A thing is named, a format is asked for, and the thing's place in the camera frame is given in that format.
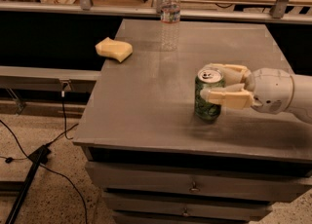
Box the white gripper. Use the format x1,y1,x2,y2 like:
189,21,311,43
200,63,293,114

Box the green soda can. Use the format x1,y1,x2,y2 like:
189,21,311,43
194,66,225,121

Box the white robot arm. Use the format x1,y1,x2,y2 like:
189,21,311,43
197,63,312,124

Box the clear plastic water bottle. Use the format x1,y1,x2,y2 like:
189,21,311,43
160,0,180,51

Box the grey drawer cabinet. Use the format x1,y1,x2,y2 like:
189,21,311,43
74,19,312,224

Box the yellow sponge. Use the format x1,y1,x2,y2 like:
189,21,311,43
96,37,133,62

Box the black stand leg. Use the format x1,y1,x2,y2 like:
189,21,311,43
5,145,51,224

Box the grey low shelf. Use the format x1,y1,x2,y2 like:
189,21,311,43
0,66,100,93

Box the grey metal rail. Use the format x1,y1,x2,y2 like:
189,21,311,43
0,1,312,25

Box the top drawer with handle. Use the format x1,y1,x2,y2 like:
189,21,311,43
86,162,312,202

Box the drawer with handle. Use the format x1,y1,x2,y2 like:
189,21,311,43
86,162,312,202
103,192,272,221

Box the black floor cable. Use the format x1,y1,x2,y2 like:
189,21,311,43
0,83,89,224

